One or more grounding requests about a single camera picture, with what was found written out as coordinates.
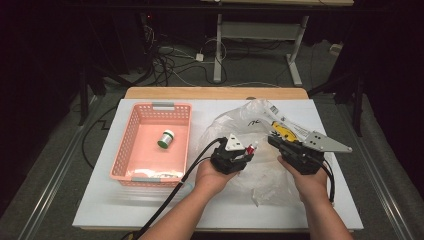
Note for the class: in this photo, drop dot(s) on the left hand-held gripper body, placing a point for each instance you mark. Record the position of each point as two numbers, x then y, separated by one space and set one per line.
228 160

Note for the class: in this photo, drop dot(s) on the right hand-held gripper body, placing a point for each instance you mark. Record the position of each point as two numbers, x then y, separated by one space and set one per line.
306 160

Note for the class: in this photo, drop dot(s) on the red and white ointment tube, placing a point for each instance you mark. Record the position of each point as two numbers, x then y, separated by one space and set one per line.
250 150

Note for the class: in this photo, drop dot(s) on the clear smiley plastic bag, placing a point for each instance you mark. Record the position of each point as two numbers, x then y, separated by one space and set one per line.
266 180

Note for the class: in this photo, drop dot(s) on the green and white jar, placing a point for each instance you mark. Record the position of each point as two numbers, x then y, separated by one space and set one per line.
163 142

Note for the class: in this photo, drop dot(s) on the pink perforated plastic basket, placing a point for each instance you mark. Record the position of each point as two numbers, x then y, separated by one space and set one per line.
146 156

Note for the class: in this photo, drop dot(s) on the person's left hand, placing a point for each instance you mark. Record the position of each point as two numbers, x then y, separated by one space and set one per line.
213 181

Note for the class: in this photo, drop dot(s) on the person's right hand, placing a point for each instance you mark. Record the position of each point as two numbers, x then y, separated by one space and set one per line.
311 186

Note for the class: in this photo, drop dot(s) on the black metal stand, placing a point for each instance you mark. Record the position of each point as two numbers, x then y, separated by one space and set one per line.
358 110
82 100

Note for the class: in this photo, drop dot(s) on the desk with white metal legs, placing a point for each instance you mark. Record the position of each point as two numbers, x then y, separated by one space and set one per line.
217 50

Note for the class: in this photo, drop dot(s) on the white power adapter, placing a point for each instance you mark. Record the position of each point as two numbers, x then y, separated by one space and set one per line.
199 57

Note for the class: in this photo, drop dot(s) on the small white box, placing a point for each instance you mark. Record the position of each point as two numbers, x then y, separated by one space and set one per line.
336 49

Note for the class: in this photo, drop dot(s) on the white table cover sheet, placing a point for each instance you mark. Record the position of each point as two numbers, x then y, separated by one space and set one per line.
100 206

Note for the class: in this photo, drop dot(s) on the black computer tower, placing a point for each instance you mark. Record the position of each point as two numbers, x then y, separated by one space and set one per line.
133 40

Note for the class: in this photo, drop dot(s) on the metal floor rail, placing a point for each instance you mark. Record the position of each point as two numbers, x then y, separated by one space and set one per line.
386 200
50 193

